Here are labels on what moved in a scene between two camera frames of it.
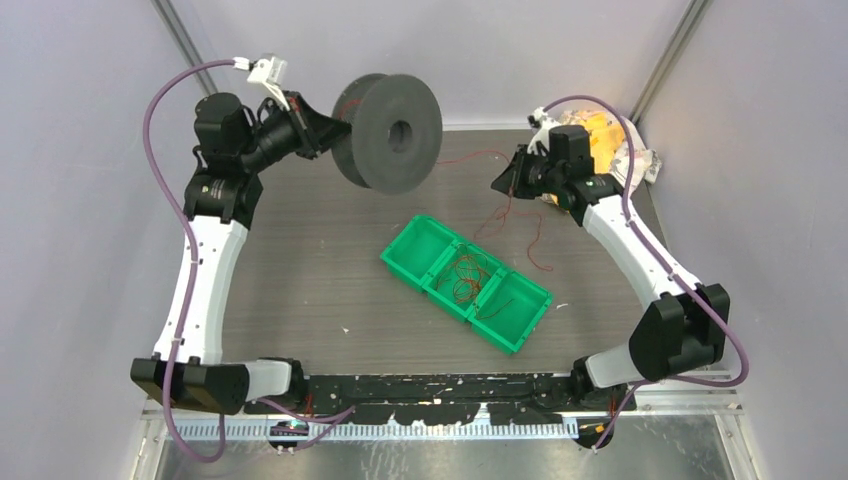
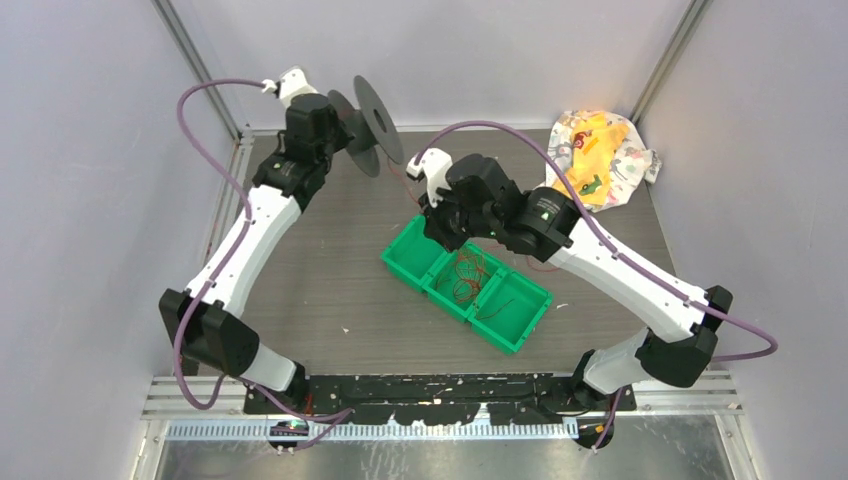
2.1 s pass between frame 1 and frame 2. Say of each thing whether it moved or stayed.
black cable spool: moved
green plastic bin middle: stayed
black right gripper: moved
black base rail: stayed
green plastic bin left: stayed
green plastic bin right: stayed
